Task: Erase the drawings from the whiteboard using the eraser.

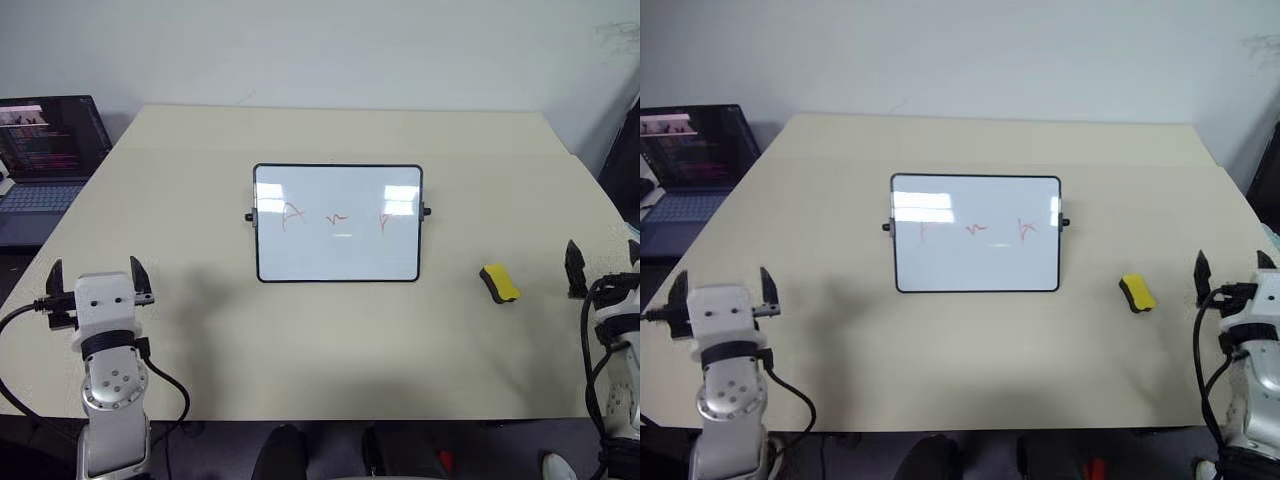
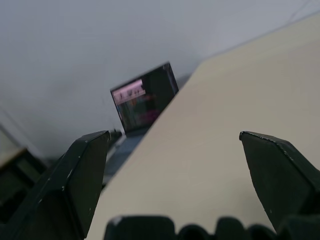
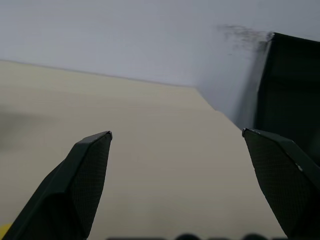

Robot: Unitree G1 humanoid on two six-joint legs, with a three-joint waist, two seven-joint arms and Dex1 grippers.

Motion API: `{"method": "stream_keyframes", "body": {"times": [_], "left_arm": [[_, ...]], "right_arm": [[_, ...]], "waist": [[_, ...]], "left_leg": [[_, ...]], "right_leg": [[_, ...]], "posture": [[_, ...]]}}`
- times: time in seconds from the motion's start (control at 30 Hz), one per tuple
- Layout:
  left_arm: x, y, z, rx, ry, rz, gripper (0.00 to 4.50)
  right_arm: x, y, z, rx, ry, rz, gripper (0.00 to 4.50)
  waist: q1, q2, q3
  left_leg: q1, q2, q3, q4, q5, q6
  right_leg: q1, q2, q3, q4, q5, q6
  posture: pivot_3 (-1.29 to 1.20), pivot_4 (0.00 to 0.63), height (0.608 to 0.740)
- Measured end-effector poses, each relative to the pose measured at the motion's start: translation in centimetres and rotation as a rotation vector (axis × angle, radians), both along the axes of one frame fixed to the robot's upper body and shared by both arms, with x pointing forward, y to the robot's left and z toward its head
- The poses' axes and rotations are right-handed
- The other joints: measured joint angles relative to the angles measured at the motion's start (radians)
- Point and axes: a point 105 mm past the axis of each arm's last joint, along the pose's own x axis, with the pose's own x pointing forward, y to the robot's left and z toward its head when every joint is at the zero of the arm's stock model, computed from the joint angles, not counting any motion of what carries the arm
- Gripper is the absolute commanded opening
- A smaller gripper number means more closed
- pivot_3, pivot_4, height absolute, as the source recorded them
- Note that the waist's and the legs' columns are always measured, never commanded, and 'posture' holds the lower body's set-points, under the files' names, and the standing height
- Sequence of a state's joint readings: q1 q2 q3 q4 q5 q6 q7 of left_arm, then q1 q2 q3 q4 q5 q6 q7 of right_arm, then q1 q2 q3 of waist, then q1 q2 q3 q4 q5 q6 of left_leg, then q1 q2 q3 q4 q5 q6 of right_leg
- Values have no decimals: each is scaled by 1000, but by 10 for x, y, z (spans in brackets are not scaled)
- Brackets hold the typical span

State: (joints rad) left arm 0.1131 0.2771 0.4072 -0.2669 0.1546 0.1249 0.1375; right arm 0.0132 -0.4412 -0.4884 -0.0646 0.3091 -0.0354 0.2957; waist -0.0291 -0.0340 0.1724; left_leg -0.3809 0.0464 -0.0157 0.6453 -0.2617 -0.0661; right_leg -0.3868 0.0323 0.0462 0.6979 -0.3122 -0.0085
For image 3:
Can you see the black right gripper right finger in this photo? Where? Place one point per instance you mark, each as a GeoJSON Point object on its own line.
{"type": "Point", "coordinates": [282, 180]}

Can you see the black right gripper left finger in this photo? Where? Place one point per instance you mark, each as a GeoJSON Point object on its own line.
{"type": "Point", "coordinates": [75, 190]}

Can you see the black flat panel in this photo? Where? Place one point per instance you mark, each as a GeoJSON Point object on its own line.
{"type": "Point", "coordinates": [290, 87]}

